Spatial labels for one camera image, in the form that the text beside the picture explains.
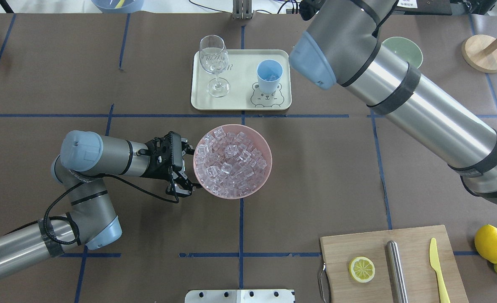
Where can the blue bowl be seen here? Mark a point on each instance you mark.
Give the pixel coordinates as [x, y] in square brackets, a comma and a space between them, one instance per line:
[119, 6]

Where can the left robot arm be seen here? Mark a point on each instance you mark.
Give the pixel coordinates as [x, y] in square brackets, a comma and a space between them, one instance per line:
[84, 214]

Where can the blue plastic cup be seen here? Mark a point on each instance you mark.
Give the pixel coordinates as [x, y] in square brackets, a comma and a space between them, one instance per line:
[269, 73]

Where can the green ceramic bowl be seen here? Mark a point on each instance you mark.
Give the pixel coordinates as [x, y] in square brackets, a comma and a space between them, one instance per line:
[405, 49]

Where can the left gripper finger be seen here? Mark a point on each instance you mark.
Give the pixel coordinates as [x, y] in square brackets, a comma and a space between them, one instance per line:
[179, 184]
[185, 148]

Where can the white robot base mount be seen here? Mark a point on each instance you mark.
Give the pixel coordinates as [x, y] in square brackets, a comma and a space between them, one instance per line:
[280, 295]

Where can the clear wine glass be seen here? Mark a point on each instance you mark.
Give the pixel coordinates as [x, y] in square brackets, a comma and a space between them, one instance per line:
[214, 59]

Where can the pink bowl of ice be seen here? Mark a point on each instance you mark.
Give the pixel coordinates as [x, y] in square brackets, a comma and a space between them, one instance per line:
[232, 161]

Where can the lemon half slice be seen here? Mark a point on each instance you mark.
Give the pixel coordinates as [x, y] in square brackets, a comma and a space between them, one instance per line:
[361, 269]

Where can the steel cylinder muddler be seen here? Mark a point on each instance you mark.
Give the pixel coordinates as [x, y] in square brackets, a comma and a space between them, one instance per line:
[396, 273]

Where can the yellow plastic knife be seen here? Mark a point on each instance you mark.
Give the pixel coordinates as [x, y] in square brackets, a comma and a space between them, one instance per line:
[436, 266]

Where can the wooden paper towel stand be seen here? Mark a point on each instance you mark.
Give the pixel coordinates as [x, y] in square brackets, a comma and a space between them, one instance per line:
[480, 52]

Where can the yellow lemon front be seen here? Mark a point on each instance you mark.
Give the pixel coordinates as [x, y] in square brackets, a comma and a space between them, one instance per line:
[486, 242]

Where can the cream serving tray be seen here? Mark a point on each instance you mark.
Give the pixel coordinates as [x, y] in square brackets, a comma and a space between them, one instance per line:
[244, 93]

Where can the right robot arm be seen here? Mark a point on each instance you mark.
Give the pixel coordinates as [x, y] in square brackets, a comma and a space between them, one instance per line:
[341, 47]

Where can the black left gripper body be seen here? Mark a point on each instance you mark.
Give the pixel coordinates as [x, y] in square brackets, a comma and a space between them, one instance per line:
[159, 169]

